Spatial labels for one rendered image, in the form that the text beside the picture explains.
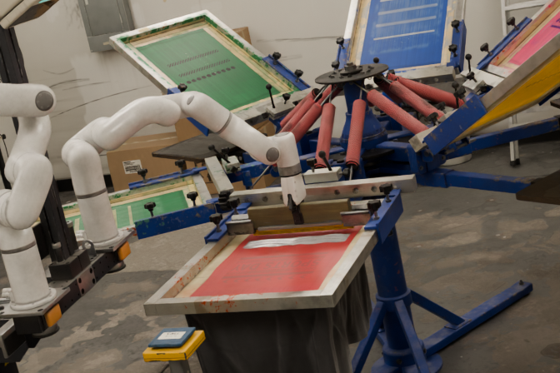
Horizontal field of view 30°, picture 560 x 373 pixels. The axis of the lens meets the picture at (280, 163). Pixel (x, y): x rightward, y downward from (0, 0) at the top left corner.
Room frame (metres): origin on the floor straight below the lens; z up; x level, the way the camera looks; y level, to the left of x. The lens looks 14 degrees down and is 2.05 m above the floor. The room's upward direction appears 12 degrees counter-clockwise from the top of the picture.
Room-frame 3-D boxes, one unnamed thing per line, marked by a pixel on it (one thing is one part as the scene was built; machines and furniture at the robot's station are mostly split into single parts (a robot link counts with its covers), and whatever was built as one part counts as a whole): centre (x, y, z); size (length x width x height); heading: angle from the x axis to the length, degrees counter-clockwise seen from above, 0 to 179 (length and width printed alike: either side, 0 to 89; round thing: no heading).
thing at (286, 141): (3.26, 0.01, 1.25); 0.15 x 0.10 x 0.11; 109
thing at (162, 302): (3.07, 0.05, 0.97); 0.79 x 0.58 x 0.04; 157
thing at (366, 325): (2.94, -0.12, 0.74); 0.46 x 0.04 x 0.42; 157
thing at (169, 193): (3.93, 0.55, 1.05); 1.08 x 0.61 x 0.23; 97
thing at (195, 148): (4.58, 0.06, 0.91); 1.34 x 0.40 x 0.08; 37
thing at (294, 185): (3.26, -0.03, 1.12); 0.10 x 0.07 x 0.11; 157
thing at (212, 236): (3.40, 0.22, 0.97); 0.30 x 0.05 x 0.07; 157
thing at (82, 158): (3.06, 0.58, 1.37); 0.13 x 0.10 x 0.16; 19
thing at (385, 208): (3.19, -0.30, 0.97); 0.30 x 0.05 x 0.07; 157
